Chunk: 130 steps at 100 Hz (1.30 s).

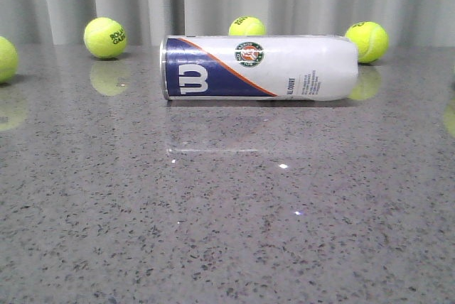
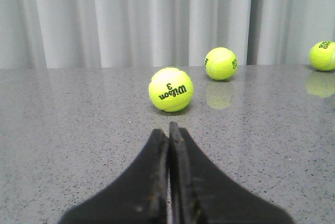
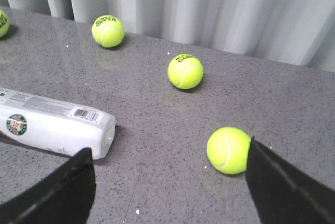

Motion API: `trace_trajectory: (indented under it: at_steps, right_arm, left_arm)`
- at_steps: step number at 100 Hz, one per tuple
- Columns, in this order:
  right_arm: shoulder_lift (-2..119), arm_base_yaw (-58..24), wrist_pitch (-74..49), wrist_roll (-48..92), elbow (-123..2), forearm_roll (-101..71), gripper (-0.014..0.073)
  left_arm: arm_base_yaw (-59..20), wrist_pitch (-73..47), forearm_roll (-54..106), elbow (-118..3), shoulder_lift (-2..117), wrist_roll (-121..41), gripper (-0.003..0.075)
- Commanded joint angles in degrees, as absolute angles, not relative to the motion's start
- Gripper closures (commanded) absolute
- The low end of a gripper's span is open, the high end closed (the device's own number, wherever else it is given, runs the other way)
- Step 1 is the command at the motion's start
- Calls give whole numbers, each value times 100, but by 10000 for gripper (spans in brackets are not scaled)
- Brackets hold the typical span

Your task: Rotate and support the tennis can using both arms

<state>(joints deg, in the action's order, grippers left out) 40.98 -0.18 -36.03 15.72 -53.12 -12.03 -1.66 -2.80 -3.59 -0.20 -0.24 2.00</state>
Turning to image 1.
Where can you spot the white blue tennis ball can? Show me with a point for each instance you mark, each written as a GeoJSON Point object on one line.
{"type": "Point", "coordinates": [316, 68]}

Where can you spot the yellow tennis ball centre back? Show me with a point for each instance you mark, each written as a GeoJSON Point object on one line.
{"type": "Point", "coordinates": [247, 26]}

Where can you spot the yellow Roland Garros tennis ball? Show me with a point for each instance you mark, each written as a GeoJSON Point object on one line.
{"type": "Point", "coordinates": [105, 38]}

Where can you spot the yellow tennis ball right back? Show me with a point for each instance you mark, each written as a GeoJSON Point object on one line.
{"type": "Point", "coordinates": [371, 40]}

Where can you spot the yellow tennis ball edge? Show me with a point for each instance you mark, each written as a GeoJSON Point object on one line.
{"type": "Point", "coordinates": [8, 60]}

